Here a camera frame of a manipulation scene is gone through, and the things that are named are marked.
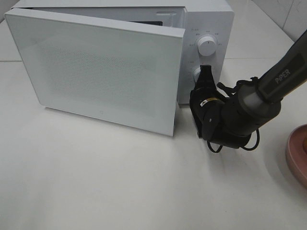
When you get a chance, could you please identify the white microwave door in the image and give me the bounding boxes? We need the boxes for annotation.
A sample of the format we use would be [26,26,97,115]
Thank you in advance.
[5,9,184,136]

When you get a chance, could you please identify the white lower timer knob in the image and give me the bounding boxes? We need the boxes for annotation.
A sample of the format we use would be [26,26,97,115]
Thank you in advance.
[193,67,201,83]

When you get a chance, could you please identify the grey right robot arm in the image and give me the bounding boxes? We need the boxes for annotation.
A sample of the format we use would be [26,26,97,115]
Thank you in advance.
[189,33,307,153]

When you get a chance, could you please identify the burger with lettuce and tomato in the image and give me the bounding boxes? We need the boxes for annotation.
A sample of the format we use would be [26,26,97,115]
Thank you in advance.
[303,138,307,152]

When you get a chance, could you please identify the white microwave oven body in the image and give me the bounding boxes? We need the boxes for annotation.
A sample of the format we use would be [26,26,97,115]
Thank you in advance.
[10,0,234,104]

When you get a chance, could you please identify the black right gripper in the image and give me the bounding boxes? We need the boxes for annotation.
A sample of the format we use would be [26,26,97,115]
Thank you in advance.
[189,65,230,140]

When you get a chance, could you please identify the white upper power knob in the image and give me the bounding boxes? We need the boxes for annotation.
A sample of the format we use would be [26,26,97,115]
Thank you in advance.
[197,34,217,57]

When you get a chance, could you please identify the pink round plate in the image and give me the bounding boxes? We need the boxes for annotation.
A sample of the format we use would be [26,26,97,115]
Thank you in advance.
[285,124,307,188]

